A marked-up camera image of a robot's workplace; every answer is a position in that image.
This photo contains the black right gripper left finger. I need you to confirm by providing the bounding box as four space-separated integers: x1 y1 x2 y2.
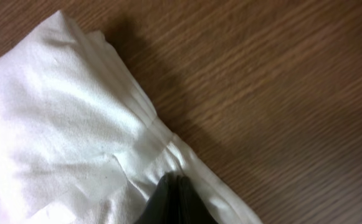
135 174 178 224

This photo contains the cream white garment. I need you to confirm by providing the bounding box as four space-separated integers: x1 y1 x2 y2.
0 11 260 223

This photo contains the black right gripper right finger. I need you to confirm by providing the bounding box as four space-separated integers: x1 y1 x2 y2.
176 176 217 224

